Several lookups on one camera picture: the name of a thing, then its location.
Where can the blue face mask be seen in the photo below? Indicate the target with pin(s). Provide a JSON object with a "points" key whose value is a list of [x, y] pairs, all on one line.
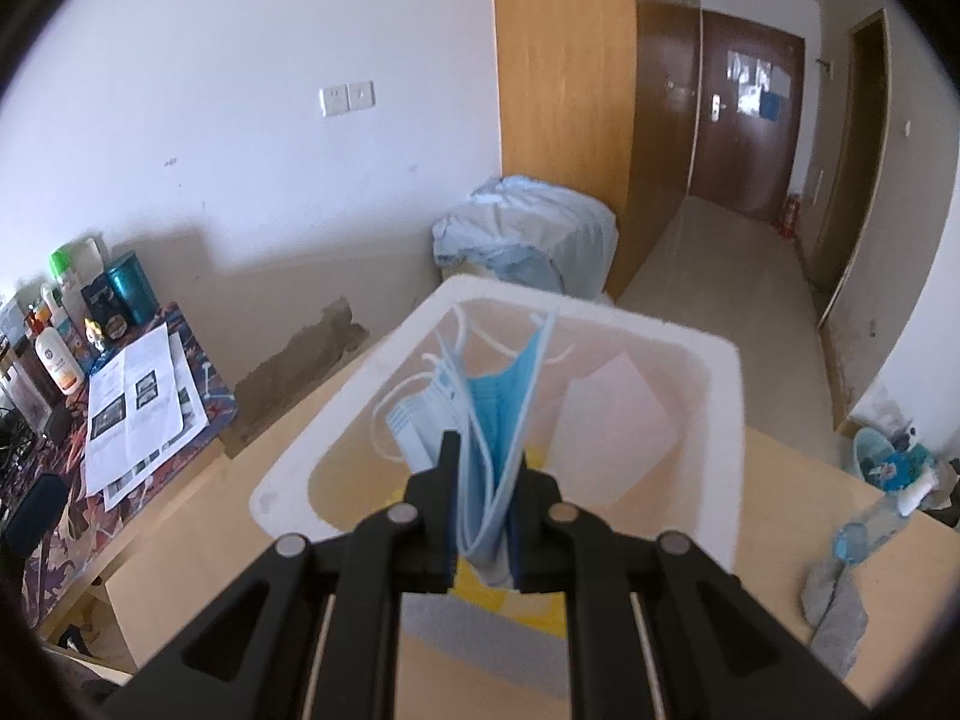
{"points": [[495, 420]]}

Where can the white double wall socket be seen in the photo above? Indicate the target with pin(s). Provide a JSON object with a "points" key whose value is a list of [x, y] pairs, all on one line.
{"points": [[346, 98]]}

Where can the red fire extinguisher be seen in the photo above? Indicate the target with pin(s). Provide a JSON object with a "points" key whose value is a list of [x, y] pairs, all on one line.
{"points": [[789, 216]]}

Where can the grey cloth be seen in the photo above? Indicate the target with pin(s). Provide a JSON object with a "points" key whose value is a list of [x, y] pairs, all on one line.
{"points": [[836, 615]]}

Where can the wooden side door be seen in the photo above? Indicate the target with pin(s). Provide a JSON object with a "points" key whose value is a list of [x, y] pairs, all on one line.
{"points": [[855, 165]]}

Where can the grey photo sheet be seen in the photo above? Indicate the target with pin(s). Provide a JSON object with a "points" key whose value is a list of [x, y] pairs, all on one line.
{"points": [[748, 69]]}

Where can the wooden wardrobe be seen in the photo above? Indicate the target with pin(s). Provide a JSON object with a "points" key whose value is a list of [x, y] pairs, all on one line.
{"points": [[562, 90]]}

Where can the teal plastic basin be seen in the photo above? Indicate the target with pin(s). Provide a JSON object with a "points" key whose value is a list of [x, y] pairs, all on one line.
{"points": [[892, 461]]}

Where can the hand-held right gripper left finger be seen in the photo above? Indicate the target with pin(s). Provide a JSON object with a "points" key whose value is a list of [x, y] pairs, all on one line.
{"points": [[442, 510]]}

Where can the blue door notice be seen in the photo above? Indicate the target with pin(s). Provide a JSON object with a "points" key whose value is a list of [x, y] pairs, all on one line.
{"points": [[769, 106]]}

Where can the white foam box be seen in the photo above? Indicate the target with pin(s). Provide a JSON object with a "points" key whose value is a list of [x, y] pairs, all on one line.
{"points": [[361, 390]]}

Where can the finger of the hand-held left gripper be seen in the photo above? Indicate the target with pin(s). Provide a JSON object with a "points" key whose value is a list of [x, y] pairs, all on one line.
{"points": [[37, 514]]}

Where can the white bottle green cap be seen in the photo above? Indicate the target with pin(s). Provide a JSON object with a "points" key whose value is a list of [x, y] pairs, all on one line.
{"points": [[79, 262]]}

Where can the small wall bracket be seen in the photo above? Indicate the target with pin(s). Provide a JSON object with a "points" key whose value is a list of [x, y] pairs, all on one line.
{"points": [[825, 66]]}

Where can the clear zip bag with paper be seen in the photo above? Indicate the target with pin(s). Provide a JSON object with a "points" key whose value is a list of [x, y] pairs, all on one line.
{"points": [[615, 427]]}

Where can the dark brown door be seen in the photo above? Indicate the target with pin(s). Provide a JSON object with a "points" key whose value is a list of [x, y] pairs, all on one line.
{"points": [[735, 165]]}

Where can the printed paper sheets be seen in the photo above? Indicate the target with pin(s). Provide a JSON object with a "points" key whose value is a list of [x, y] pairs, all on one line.
{"points": [[142, 405]]}

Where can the yellow foam mesh net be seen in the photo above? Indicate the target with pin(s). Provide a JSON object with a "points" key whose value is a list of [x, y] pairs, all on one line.
{"points": [[544, 607]]}

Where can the white orange lotion bottle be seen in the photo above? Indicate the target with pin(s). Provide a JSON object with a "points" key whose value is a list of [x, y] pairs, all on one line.
{"points": [[60, 364]]}

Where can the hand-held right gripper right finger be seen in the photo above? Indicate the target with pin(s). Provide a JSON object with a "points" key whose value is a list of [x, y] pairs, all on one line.
{"points": [[540, 540]]}

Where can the white wrapped bundle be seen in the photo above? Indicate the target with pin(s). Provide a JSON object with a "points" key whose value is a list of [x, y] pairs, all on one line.
{"points": [[525, 225]]}

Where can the clear blue spray bottle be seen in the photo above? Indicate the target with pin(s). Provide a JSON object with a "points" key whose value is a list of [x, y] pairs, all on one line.
{"points": [[870, 532]]}

